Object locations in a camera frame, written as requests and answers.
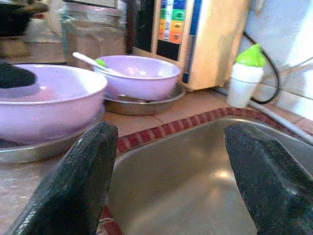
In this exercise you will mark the thin grey pipe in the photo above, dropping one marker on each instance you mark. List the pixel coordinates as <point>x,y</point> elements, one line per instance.
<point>288,121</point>

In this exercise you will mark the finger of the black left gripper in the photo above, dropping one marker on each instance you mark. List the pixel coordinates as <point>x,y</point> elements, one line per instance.
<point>14,77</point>

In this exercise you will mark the round steel plate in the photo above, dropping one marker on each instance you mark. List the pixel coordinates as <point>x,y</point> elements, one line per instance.
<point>36,151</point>
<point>146,107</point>

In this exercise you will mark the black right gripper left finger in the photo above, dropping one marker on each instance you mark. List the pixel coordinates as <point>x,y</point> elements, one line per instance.
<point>73,186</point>

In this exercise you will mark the stainless steel sink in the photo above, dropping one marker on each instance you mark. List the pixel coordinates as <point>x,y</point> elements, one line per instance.
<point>176,171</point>

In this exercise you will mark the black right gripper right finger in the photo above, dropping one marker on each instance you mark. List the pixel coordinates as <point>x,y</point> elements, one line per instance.
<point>271,191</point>

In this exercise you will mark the clear blender jar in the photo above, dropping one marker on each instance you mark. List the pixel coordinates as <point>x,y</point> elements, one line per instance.
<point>97,34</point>

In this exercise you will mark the beige water purifier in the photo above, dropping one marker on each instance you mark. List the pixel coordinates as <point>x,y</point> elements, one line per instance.
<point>212,44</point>

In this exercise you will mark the white bottle green cap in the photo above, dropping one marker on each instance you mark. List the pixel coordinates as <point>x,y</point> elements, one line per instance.
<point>244,83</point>

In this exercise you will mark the white and green spoon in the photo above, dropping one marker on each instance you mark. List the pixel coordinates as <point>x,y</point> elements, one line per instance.
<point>90,61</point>

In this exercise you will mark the lilac plastic bowl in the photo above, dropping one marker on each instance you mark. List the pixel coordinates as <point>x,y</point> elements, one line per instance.
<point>146,80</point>
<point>49,112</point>

